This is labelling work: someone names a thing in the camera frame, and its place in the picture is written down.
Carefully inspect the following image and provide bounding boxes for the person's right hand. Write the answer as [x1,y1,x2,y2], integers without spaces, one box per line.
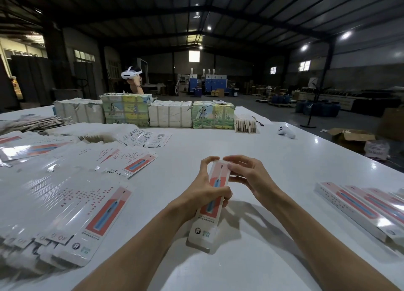
[223,154,284,212]

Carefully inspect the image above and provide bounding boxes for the person's left hand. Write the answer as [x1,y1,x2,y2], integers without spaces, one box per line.
[170,156,233,224]

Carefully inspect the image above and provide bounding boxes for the toothbrush carton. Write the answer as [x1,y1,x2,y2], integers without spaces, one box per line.
[187,159,232,251]

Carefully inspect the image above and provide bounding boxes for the pile of carton blanks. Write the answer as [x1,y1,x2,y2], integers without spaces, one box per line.
[0,124,171,270]

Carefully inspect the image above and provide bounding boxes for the person's right forearm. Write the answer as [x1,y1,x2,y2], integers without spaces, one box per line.
[268,194,399,291]

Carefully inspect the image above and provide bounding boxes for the person's left forearm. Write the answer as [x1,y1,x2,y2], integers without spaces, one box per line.
[76,202,190,291]

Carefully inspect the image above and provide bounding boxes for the small beige card stack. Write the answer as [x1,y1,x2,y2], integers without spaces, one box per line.
[234,116,258,134]

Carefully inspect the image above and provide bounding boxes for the small white object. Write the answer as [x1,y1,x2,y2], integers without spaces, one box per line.
[277,125,296,139]

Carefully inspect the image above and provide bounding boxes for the green printed carton bundle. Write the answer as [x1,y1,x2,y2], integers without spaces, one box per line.
[192,100,236,130]

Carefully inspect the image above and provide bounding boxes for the row of white cartons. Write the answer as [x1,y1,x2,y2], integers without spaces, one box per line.
[53,98,106,124]
[148,100,193,128]

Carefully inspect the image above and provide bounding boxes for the black floor stand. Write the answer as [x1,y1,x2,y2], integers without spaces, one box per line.
[300,76,333,129]

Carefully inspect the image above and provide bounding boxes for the blue bins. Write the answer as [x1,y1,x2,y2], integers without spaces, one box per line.
[295,100,340,117]

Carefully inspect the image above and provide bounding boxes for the blue machine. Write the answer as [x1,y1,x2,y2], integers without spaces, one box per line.
[189,73,228,96]

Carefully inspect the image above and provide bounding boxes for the open cardboard box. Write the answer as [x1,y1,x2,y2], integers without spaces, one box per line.
[327,128,376,153]

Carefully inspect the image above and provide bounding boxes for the green yellow carton bundle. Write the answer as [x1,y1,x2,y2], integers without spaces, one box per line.
[100,93,154,127]

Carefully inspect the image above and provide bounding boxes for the white plastic bags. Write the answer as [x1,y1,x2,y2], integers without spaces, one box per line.
[364,140,391,160]

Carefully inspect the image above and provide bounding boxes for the white headset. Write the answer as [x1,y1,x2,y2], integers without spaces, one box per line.
[121,67,144,81]

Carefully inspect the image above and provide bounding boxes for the tall cardboard box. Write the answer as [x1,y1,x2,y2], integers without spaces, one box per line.
[379,106,404,141]

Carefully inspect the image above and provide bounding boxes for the grey crate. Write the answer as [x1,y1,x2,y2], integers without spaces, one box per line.
[52,88,84,102]

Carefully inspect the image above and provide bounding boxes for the pile of grey flat sheets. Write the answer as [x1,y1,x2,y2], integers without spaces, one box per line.
[0,114,70,134]

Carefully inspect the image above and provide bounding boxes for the dark grey cabinet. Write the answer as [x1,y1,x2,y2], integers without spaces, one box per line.
[11,56,53,108]

